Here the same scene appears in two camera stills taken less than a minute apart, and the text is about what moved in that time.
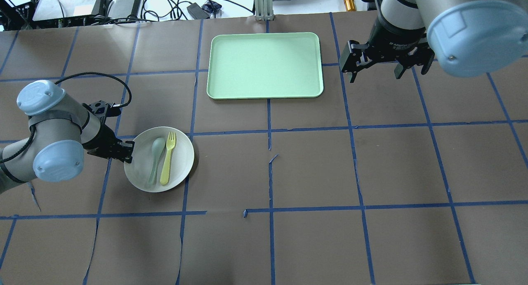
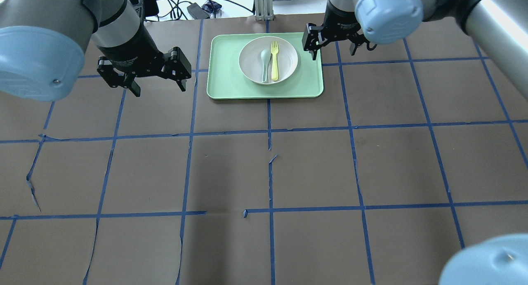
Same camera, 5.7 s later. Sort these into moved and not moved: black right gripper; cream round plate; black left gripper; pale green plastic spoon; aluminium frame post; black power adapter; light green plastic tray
Moved: black left gripper; black right gripper; cream round plate; pale green plastic spoon
Not moved: black power adapter; aluminium frame post; light green plastic tray
